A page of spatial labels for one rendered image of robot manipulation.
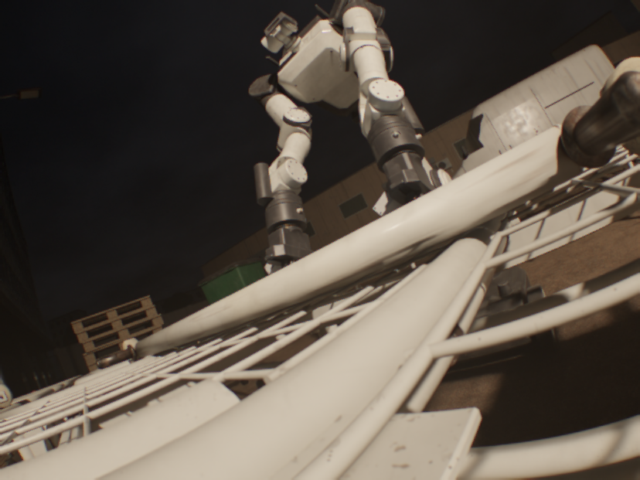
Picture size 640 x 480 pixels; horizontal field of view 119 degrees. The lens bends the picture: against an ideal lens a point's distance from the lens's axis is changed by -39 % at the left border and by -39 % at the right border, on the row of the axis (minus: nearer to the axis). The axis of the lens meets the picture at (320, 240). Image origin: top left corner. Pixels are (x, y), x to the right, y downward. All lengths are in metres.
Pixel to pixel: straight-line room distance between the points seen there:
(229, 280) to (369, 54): 5.92
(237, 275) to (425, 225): 6.07
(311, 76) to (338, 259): 0.85
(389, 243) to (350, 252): 0.03
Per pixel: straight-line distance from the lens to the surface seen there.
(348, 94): 1.07
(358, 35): 0.83
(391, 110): 0.58
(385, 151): 0.52
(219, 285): 6.57
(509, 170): 0.19
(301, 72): 1.02
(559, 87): 7.84
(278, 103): 1.04
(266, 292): 0.28
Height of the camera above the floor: 0.52
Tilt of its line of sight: 6 degrees up
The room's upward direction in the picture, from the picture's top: 24 degrees counter-clockwise
